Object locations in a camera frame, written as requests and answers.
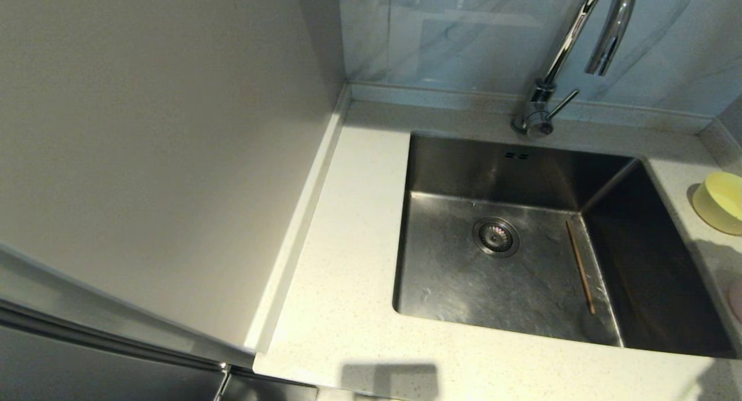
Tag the wooden chopstick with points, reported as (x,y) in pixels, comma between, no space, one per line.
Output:
(581,268)

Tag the yellow plastic bowl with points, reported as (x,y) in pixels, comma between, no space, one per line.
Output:
(722,204)

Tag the pink plastic bowl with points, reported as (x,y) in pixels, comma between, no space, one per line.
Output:
(737,301)

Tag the stainless steel sink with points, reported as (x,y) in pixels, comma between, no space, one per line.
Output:
(464,285)

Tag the metal sink drain strainer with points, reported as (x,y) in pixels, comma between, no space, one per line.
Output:
(495,237)

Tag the chrome gooseneck faucet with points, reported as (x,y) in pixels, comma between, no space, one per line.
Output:
(542,108)

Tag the grey tall cabinet door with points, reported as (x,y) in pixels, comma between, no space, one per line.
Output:
(87,372)

